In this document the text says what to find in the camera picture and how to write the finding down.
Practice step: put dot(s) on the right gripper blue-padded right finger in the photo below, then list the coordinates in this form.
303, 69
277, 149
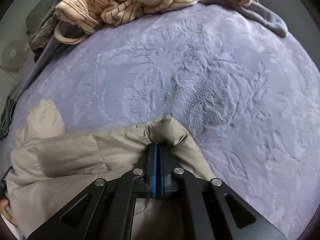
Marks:
209, 209

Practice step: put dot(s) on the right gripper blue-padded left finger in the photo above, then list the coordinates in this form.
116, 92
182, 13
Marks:
104, 207

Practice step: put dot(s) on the beige puffer jacket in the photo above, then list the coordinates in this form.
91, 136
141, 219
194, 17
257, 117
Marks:
50, 167

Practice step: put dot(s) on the person's left hand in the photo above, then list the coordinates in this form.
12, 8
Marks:
5, 213

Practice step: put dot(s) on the lavender embossed fleece blanket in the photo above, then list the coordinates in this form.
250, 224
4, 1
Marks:
249, 98

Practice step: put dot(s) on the dark green cloth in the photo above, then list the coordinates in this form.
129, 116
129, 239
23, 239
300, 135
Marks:
6, 117

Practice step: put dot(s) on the round white fan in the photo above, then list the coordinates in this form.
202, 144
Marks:
14, 55

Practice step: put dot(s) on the grey bed sheet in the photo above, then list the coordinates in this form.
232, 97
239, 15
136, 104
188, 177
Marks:
34, 65

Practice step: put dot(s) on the grey quilted headboard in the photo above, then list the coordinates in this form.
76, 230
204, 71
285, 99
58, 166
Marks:
38, 14

